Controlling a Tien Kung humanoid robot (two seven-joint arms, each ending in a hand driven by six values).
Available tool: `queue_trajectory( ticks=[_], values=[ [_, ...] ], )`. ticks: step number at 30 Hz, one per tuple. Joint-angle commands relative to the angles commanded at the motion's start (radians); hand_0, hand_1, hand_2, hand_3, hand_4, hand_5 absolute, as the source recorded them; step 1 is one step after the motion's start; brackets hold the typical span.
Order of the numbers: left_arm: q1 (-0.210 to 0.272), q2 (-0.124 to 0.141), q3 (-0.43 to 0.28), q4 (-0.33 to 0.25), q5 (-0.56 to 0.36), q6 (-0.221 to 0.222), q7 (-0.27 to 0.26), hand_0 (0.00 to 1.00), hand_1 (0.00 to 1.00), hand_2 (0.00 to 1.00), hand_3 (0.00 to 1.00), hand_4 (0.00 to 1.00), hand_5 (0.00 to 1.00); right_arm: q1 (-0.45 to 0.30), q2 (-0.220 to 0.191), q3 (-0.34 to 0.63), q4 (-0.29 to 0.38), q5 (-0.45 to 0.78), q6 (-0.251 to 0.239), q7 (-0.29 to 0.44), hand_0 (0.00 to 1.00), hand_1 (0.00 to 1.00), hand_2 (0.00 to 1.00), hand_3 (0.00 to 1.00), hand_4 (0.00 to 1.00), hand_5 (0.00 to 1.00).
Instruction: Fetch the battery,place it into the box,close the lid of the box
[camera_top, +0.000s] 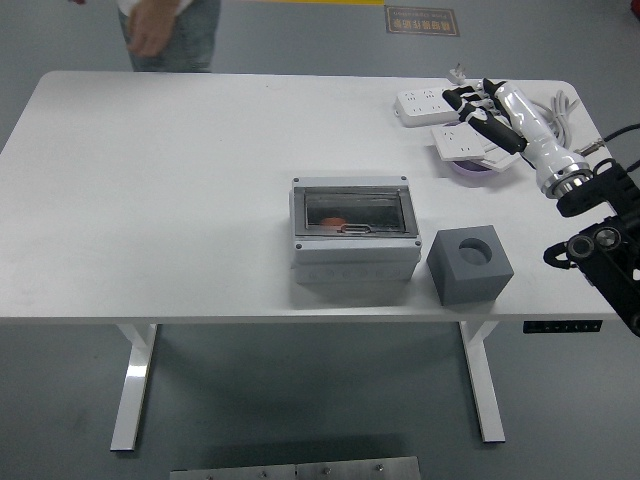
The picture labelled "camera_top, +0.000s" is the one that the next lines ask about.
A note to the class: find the person's right hand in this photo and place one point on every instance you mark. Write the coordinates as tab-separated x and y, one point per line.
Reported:
152	27

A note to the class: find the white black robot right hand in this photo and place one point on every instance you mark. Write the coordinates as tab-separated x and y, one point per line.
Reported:
530	130

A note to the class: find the clear hinged box lid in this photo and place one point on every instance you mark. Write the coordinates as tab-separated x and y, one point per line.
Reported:
370	210

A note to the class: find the orange cylindrical battery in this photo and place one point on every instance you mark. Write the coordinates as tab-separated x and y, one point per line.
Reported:
332	221

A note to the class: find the grey electrical enclosure box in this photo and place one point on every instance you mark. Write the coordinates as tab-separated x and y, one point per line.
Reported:
350	260

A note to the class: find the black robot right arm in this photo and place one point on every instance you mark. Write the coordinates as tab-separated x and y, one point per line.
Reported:
615	250

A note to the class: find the person torso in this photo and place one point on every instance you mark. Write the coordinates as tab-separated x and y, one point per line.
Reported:
197	35

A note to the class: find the purple round dish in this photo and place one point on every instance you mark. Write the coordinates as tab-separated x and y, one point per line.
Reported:
472	171

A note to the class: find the small white power strip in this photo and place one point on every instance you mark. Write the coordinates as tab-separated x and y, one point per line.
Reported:
457	142

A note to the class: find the long white power strip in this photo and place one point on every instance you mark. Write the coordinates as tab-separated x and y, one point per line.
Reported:
422	105

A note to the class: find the brown floor sign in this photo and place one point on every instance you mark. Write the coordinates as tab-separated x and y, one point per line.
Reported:
422	21

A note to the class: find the grey block with round hole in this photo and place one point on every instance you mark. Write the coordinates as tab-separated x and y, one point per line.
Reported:
465	285

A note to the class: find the black table control panel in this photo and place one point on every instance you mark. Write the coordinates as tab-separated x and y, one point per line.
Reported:
562	327

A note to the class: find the white table leg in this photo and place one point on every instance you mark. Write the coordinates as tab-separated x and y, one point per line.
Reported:
135	380
482	380

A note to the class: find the grey metal plate with screws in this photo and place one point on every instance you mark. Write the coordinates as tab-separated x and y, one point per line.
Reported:
300	471

